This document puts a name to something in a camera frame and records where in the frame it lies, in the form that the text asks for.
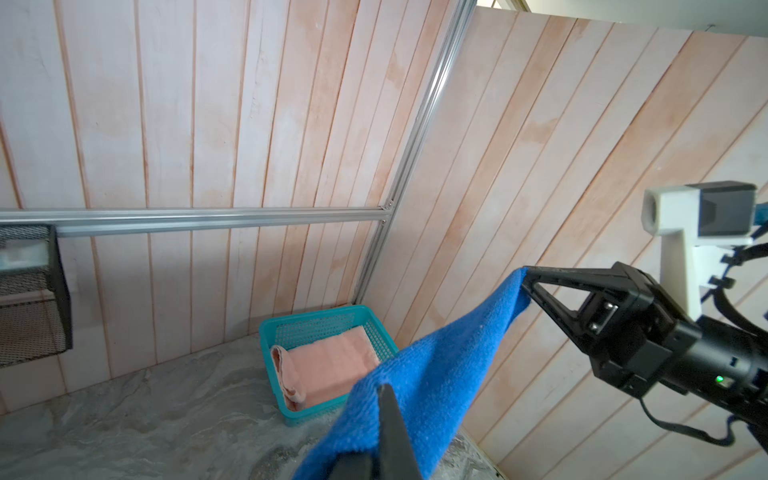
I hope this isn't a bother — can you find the aluminium frame rail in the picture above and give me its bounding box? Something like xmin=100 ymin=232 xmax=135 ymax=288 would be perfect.
xmin=0 ymin=0 xmax=478 ymax=307

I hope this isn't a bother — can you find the black wire mesh basket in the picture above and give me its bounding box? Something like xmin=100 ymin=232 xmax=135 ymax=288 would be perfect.
xmin=1 ymin=224 xmax=73 ymax=368

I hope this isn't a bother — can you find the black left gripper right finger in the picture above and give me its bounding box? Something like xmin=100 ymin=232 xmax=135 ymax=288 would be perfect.
xmin=377 ymin=384 xmax=423 ymax=480

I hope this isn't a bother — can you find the blue towel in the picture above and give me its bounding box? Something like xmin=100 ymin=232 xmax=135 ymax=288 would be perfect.
xmin=294 ymin=269 xmax=530 ymax=479

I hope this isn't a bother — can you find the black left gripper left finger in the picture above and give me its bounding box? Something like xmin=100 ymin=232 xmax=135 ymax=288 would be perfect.
xmin=327 ymin=452 xmax=375 ymax=480

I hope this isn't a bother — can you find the pink towel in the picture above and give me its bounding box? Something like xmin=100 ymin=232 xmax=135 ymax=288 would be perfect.
xmin=270 ymin=326 xmax=380 ymax=412

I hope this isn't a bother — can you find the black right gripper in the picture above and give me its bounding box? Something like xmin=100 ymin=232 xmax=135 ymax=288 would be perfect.
xmin=523 ymin=263 xmax=767 ymax=447

